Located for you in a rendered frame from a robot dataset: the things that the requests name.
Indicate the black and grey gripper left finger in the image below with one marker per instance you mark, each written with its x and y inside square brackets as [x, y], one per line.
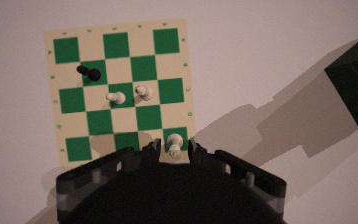
[76, 184]

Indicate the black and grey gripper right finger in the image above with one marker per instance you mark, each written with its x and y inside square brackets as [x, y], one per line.
[270, 187]

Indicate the green and cream chessboard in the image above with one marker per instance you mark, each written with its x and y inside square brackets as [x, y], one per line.
[148, 53]

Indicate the black pawn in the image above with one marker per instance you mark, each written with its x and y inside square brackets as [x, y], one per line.
[93, 74]

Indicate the white pawn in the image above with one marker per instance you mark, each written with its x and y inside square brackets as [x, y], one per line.
[118, 97]

